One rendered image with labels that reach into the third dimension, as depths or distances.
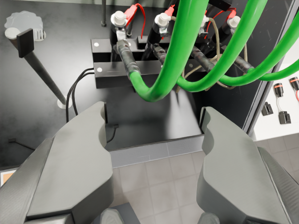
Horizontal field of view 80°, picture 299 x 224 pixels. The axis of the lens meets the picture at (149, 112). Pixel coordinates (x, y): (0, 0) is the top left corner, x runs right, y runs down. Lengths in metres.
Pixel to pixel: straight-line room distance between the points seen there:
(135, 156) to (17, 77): 0.41
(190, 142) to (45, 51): 0.50
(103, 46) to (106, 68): 0.06
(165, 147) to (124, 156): 0.10
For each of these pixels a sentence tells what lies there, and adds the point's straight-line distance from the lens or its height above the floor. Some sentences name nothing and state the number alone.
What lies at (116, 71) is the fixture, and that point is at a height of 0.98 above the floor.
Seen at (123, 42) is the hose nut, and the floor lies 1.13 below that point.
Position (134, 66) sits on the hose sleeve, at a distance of 0.24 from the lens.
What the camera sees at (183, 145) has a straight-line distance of 0.48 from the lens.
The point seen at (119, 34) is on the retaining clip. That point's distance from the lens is 0.34.
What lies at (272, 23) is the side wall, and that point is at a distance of 0.48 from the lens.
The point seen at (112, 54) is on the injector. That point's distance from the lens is 0.44.
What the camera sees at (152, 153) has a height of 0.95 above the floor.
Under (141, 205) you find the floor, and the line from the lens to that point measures 1.47.
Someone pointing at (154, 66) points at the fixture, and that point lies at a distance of 0.47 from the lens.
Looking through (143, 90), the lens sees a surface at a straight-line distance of 0.18.
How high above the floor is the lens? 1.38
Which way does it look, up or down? 71 degrees down
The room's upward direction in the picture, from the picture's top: 50 degrees clockwise
